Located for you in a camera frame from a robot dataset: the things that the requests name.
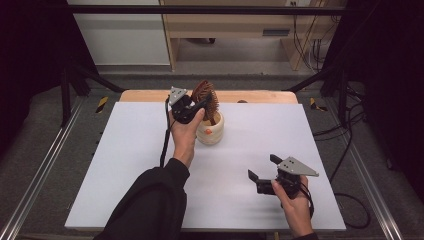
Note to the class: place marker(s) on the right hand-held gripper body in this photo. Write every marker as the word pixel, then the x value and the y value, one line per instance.
pixel 296 167

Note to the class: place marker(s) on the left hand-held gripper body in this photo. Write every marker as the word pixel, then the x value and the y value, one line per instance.
pixel 181 108

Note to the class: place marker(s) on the brown wooden hairbrush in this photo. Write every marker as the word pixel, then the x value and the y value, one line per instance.
pixel 201 90

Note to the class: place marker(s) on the cream ceramic cup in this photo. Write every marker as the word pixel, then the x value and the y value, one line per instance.
pixel 210 135

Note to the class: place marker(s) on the person's left hand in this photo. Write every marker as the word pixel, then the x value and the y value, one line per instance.
pixel 183 140

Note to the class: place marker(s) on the person's right hand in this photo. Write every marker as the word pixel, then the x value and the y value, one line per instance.
pixel 296 213

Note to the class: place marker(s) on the white board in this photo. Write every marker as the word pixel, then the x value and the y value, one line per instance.
pixel 250 133

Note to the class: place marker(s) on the light wooden table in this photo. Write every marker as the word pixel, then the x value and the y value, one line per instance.
pixel 260 96

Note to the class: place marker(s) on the yellow and black tape mark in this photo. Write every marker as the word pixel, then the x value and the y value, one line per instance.
pixel 102 104
pixel 313 104

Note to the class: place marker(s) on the wooden desk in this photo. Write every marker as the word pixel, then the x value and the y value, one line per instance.
pixel 226 26

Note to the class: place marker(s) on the white cabinet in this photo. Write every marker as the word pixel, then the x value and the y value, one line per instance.
pixel 123 40

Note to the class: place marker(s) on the black curtain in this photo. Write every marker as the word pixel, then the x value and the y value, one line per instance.
pixel 390 66
pixel 30 50

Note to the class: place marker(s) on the black frame strut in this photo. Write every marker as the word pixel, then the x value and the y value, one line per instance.
pixel 65 100
pixel 343 100

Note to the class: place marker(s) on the aluminium rail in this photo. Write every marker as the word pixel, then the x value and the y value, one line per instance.
pixel 33 186
pixel 378 203

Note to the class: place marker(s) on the black horizontal frame bar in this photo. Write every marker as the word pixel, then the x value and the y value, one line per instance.
pixel 200 9

